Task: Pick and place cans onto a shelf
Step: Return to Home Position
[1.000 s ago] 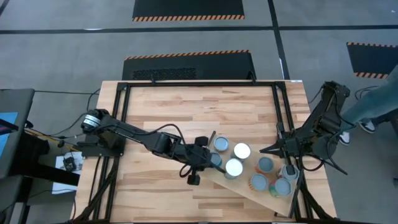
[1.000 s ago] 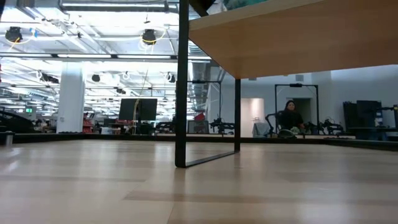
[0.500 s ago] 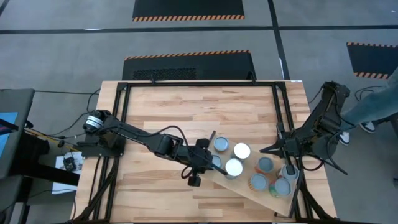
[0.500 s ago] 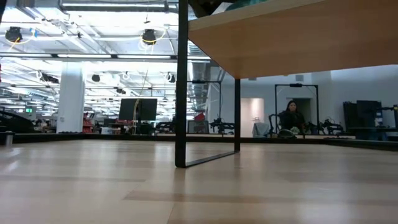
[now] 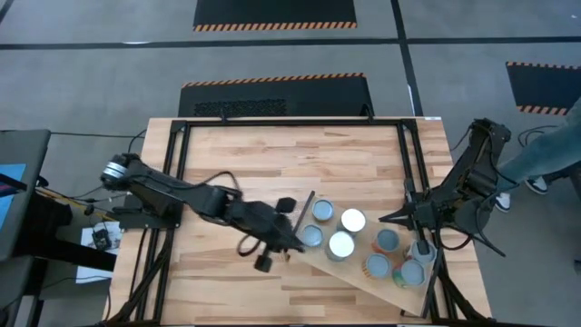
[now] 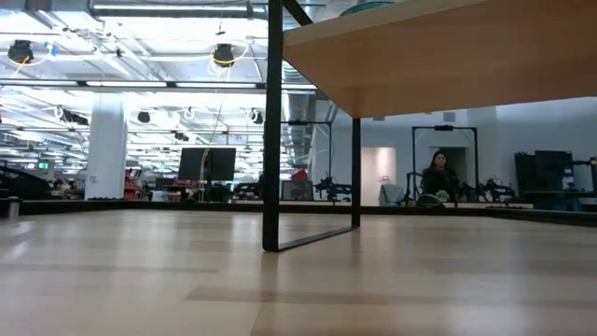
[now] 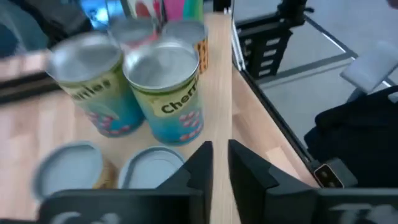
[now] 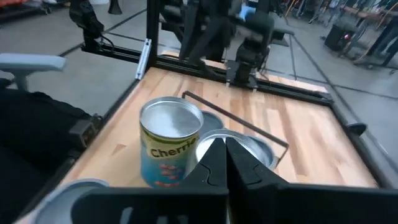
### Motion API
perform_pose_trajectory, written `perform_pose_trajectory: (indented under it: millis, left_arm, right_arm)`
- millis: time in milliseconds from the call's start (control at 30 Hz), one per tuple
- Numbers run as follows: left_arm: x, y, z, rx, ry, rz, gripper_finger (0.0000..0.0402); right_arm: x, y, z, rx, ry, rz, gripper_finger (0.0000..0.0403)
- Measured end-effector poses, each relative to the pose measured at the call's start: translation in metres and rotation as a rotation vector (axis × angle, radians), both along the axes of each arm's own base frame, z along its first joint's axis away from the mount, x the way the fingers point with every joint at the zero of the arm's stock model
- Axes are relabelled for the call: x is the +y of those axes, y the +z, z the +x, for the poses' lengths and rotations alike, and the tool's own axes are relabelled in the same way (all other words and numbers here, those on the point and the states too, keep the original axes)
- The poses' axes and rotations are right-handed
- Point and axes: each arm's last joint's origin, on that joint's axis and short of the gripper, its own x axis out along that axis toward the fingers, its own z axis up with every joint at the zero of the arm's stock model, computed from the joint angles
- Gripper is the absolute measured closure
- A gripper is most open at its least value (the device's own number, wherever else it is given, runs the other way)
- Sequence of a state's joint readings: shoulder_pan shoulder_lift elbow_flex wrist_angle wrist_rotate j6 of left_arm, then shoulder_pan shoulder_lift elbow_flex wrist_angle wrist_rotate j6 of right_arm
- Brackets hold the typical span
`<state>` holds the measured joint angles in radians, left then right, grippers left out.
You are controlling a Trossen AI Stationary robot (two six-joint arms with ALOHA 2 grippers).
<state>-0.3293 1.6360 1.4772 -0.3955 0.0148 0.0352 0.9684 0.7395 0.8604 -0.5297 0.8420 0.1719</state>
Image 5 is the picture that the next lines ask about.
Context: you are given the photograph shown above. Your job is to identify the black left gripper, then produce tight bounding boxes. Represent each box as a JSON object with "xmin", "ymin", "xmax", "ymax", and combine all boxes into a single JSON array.
[{"xmin": 226, "ymin": 196, "xmax": 306, "ymax": 273}]

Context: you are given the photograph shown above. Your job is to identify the yellow cable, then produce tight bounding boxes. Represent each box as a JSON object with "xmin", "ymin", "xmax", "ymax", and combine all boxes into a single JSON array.
[{"xmin": 35, "ymin": 186, "xmax": 119, "ymax": 219}]

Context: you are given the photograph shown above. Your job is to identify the blue screen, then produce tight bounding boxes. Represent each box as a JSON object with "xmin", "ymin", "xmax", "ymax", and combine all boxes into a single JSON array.
[{"xmin": 0, "ymin": 163, "xmax": 27, "ymax": 233}]

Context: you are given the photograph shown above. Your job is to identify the thin black floor cable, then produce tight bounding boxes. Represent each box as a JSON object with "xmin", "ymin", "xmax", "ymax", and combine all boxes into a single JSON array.
[{"xmin": 49, "ymin": 130, "xmax": 147, "ymax": 139}]

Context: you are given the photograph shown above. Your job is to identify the black desk support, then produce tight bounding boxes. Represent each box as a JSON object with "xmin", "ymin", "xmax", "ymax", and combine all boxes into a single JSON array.
[{"xmin": 25, "ymin": 193, "xmax": 118, "ymax": 273}]

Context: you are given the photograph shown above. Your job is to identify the grey desk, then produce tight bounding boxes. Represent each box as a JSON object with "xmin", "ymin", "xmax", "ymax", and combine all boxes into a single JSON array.
[{"xmin": 0, "ymin": 129, "xmax": 52, "ymax": 263}]

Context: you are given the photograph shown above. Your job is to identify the wide silver lid can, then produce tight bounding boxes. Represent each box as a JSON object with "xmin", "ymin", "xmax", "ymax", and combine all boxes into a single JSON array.
[{"xmin": 324, "ymin": 230, "xmax": 357, "ymax": 263}]

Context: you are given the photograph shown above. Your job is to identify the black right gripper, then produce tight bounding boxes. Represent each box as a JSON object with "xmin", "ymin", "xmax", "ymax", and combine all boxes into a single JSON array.
[{"xmin": 379, "ymin": 179, "xmax": 448, "ymax": 256}]

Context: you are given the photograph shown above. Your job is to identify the black metal table frame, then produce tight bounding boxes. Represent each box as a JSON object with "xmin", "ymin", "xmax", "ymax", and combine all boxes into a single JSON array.
[{"xmin": 103, "ymin": 116, "xmax": 498, "ymax": 327}]

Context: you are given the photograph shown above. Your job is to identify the tall blue can silver lid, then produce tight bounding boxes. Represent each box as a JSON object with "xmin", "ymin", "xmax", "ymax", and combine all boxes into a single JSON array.
[{"xmin": 338, "ymin": 208, "xmax": 368, "ymax": 237}]

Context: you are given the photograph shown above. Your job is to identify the orange label can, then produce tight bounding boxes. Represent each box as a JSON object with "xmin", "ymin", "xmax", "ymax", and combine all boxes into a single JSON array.
[{"xmin": 371, "ymin": 228, "xmax": 401, "ymax": 255}]

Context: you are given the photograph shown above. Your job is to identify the small blue can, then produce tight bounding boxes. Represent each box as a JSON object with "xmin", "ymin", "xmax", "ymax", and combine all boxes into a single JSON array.
[{"xmin": 300, "ymin": 223, "xmax": 325, "ymax": 249}]

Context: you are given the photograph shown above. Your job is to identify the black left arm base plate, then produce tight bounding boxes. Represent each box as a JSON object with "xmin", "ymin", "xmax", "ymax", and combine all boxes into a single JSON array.
[{"xmin": 111, "ymin": 194, "xmax": 185, "ymax": 230}]

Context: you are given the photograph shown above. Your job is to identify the small black device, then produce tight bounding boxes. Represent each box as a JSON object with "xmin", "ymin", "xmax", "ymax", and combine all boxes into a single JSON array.
[{"xmin": 92, "ymin": 228, "xmax": 113, "ymax": 250}]

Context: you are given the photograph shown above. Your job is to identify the brown striped can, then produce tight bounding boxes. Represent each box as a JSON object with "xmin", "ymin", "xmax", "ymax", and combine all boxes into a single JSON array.
[{"xmin": 361, "ymin": 253, "xmax": 393, "ymax": 281}]

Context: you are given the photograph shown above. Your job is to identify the wooden shelf black ends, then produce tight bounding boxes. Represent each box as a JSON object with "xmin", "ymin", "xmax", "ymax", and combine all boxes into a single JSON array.
[{"xmin": 290, "ymin": 190, "xmax": 445, "ymax": 319}]

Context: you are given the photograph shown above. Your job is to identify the black mat striped edge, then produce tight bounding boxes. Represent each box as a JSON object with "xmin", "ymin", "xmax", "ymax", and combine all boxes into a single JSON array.
[
  {"xmin": 193, "ymin": 0, "xmax": 358, "ymax": 33},
  {"xmin": 177, "ymin": 72, "xmax": 376, "ymax": 118},
  {"xmin": 505, "ymin": 61, "xmax": 581, "ymax": 118}
]

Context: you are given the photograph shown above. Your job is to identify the red green label can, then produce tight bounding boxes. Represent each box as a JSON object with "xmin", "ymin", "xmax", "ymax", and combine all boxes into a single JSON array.
[{"xmin": 392, "ymin": 258, "xmax": 428, "ymax": 290}]

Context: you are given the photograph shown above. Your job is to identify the person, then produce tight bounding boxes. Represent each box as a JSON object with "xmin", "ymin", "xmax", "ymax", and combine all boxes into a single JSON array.
[{"xmin": 495, "ymin": 97, "xmax": 581, "ymax": 214}]

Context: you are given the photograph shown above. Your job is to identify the white paper sheet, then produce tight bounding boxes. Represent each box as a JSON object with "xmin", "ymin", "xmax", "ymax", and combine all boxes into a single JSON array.
[{"xmin": 74, "ymin": 221, "xmax": 123, "ymax": 285}]

